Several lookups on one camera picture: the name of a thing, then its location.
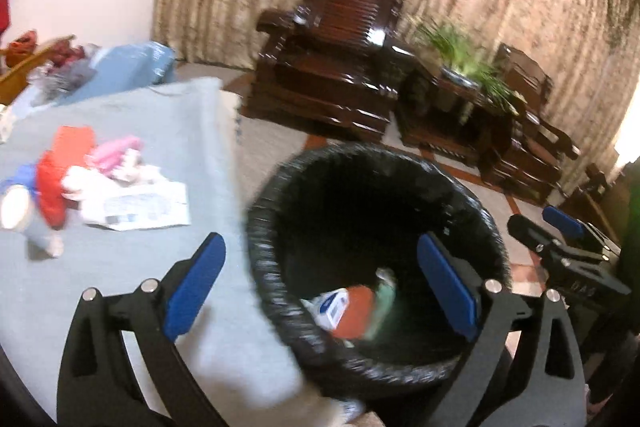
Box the orange-red packet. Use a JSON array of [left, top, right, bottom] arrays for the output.
[[332, 285, 376, 340]]

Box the red packet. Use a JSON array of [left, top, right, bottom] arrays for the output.
[[36, 149, 76, 230]]

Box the large dark wooden armchair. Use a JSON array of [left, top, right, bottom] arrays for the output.
[[240, 0, 416, 142]]

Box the white printed paper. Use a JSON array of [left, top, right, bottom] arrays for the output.
[[80, 181, 192, 232]]

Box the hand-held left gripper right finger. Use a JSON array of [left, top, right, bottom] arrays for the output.
[[416, 232, 588, 427]]

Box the blue white planter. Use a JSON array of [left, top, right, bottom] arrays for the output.
[[440, 66, 483, 88]]

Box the bright window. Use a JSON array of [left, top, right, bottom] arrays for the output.
[[612, 82, 640, 168]]

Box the pink mesh pouch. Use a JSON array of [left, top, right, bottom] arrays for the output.
[[92, 134, 146, 172]]

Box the small dark wooden armchair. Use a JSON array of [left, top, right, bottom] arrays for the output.
[[477, 43, 581, 202]]

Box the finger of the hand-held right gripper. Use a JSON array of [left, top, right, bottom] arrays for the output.
[[507, 214, 601, 265], [542, 206, 621, 255]]

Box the white and blue box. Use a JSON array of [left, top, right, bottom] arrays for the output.
[[302, 288, 353, 333]]

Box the clear bag of red fruit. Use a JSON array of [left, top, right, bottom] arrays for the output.
[[30, 43, 98, 100]]

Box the orange foam net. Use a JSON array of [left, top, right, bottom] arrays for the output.
[[52, 126, 96, 158]]

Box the dark wooden side table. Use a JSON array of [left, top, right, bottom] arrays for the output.
[[397, 57, 506, 165]]

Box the dark wooden chair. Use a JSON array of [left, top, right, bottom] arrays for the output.
[[557, 163, 626, 248]]

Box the white paper cup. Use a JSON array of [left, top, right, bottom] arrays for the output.
[[0, 184, 36, 230]]

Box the white pink wrapper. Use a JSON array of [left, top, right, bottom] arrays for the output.
[[122, 154, 167, 186]]

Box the white tissue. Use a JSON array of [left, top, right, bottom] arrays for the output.
[[62, 167, 108, 202]]

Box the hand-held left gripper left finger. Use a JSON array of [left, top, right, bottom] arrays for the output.
[[57, 232, 228, 427]]

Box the large light blue plastic bag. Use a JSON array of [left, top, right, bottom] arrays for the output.
[[55, 41, 177, 105]]

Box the green potted plant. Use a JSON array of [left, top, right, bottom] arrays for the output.
[[412, 19, 521, 112]]

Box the black-lined trash bin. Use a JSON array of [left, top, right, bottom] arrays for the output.
[[245, 142, 511, 408]]

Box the wooden tray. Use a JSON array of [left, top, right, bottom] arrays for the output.
[[0, 34, 76, 105]]

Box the white tablecloth with blue trim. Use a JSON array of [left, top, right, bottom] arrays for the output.
[[217, 89, 247, 208]]

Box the green packet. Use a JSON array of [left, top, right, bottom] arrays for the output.
[[372, 269, 401, 338]]

